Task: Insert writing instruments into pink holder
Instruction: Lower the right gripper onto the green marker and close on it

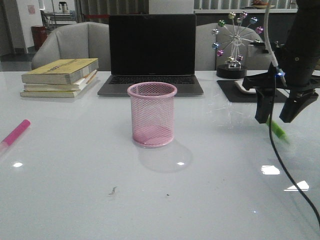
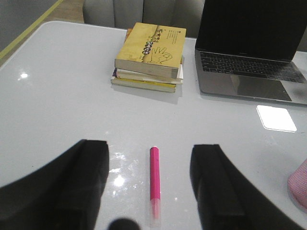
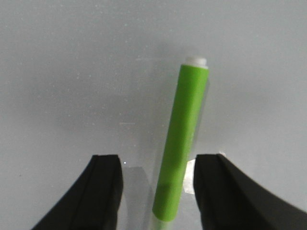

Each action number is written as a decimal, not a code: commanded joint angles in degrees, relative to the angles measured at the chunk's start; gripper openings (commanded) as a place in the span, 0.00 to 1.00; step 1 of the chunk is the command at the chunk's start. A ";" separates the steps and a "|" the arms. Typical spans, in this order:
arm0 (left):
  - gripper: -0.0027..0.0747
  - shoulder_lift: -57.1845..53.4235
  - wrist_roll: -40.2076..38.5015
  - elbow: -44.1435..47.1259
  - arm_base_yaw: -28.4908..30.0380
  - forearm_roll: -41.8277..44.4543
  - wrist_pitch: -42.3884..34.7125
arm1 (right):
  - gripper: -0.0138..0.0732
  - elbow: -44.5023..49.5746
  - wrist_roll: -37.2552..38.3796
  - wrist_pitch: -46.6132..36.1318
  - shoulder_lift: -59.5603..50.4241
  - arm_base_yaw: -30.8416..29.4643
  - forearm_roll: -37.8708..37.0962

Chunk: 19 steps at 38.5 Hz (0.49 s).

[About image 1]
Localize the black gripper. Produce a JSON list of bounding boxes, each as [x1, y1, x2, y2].
[[242, 41, 320, 124]]

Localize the green highlighter pen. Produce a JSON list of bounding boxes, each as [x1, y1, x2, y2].
[[266, 117, 290, 144]]

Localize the pink highlighter pen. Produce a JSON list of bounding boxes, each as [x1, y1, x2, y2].
[[0, 119, 31, 156]]

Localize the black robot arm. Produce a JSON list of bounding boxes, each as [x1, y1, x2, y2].
[[242, 0, 320, 124]]

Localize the pink mesh pen holder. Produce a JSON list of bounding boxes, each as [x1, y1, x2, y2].
[[127, 81, 178, 148]]

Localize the white computer mouse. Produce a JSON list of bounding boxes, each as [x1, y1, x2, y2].
[[234, 80, 256, 95]]

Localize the black mouse pad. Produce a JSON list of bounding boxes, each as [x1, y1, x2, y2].
[[216, 79, 291, 103]]

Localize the ferris wheel desk toy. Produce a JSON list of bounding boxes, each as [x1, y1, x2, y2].
[[211, 11, 264, 79]]

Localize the right grey chair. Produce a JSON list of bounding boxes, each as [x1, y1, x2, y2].
[[195, 23, 271, 71]]

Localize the grey chair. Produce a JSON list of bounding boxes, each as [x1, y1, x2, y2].
[[195, 23, 271, 71], [31, 21, 111, 71]]

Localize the fruit plate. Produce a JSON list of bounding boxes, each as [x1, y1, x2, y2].
[[251, 0, 275, 10]]

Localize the grey laptop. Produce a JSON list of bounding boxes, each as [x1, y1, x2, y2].
[[97, 13, 204, 97]]

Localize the middle white book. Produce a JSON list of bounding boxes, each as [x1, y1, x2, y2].
[[24, 70, 97, 92]]

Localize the left grey chair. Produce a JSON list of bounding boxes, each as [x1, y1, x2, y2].
[[31, 21, 111, 71]]

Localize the top yellow book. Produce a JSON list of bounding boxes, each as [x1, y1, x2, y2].
[[21, 58, 99, 85]]

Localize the yellow book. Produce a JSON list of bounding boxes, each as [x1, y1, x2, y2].
[[21, 58, 99, 85], [20, 75, 96, 98]]

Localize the red bin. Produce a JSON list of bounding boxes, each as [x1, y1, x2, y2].
[[31, 25, 47, 50]]

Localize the bottom yellow book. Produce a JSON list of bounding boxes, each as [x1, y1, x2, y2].
[[20, 75, 96, 98]]

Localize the black cable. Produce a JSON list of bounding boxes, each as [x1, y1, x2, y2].
[[268, 74, 320, 227]]

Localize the white cable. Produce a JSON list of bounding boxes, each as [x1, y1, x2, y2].
[[264, 3, 280, 68]]

